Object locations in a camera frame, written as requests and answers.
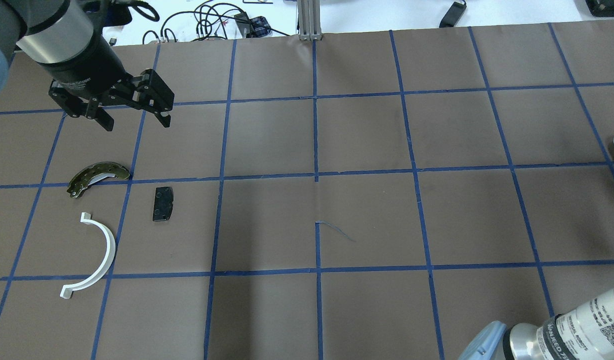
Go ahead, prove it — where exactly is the brass brake shoe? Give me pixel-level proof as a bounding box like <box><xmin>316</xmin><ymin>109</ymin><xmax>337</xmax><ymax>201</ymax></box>
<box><xmin>66</xmin><ymin>161</ymin><xmax>131</xmax><ymax>199</ymax></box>

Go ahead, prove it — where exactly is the black power adapter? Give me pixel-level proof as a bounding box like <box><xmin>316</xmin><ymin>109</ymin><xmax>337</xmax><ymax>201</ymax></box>
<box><xmin>438</xmin><ymin>0</ymin><xmax>467</xmax><ymax>28</ymax></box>

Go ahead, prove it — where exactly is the aluminium frame post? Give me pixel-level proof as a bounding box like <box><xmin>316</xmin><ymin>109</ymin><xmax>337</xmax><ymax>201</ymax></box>
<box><xmin>296</xmin><ymin>0</ymin><xmax>322</xmax><ymax>41</ymax></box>

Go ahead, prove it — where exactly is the black brake pad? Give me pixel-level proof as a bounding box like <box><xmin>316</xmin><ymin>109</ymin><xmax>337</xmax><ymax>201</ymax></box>
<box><xmin>152</xmin><ymin>186</ymin><xmax>174</xmax><ymax>223</ymax></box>

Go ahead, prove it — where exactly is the white curved plastic clamp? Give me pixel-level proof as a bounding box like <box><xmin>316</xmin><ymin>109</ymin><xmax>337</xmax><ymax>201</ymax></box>
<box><xmin>60</xmin><ymin>212</ymin><xmax>117</xmax><ymax>300</ymax></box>

